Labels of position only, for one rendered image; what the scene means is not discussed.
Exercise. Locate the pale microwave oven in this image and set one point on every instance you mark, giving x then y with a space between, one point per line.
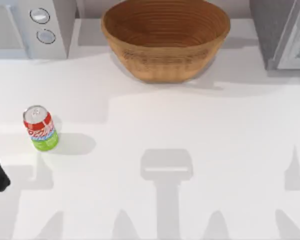
15 30

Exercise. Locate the brown woven basket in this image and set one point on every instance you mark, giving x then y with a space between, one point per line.
165 47

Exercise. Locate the round grey microwave knob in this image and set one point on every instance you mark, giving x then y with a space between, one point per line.
39 15
46 36

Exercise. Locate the red and green can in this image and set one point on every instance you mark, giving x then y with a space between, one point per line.
41 130

